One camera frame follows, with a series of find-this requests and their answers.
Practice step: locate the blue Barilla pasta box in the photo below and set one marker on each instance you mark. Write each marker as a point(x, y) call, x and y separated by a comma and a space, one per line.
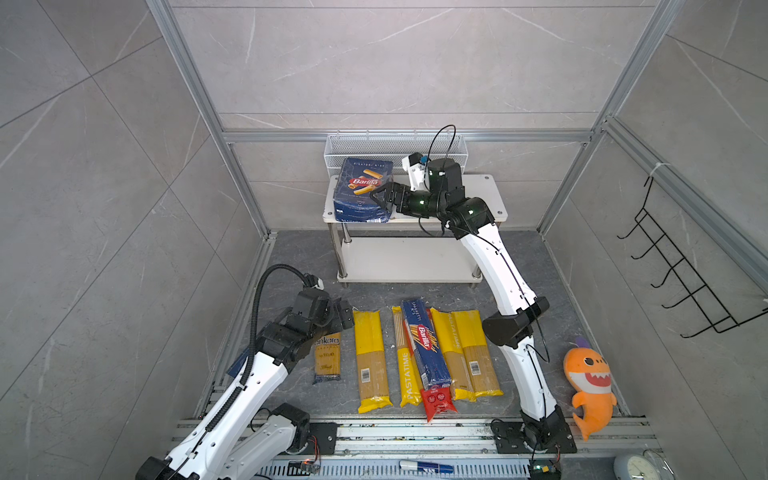
point(358, 178)

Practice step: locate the white two-tier shelf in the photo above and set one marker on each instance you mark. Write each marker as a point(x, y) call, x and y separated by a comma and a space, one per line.
point(402, 250)

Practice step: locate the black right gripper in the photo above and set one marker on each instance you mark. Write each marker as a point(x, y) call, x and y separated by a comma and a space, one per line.
point(395, 191)

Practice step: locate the black wire hook rack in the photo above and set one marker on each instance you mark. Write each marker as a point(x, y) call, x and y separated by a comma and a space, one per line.
point(717, 317)

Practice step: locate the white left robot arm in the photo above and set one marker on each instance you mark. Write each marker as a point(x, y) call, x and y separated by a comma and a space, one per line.
point(214, 449)

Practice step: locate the red spaghetti bag with window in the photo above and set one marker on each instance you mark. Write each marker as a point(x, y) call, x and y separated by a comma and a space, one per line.
point(437, 400)

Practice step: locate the white alarm clock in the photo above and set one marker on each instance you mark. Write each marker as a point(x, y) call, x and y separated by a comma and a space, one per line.
point(640, 467)

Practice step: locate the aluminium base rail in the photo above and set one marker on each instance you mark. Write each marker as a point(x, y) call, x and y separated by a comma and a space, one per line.
point(480, 437)

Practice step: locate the blue hardcover book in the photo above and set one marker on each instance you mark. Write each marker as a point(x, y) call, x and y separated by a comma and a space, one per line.
point(238, 364)

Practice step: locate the blue Barilla spaghetti bag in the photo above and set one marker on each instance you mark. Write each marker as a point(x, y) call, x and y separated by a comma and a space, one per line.
point(424, 344)

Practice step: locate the white wire mesh basket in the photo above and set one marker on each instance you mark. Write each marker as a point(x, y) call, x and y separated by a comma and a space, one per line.
point(391, 147)

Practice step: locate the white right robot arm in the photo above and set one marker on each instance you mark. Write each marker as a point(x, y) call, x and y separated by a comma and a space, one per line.
point(436, 190)

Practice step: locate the blue white marker pen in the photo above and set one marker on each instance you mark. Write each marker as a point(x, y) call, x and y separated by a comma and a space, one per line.
point(425, 467)

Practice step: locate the yellow Pastatime spaghetti bag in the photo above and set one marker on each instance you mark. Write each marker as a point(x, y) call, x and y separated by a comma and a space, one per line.
point(410, 382)

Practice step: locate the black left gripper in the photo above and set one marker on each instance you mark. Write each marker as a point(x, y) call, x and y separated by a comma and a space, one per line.
point(339, 323)

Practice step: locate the orange shark plush toy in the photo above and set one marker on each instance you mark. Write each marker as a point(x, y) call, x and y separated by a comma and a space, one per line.
point(590, 375)

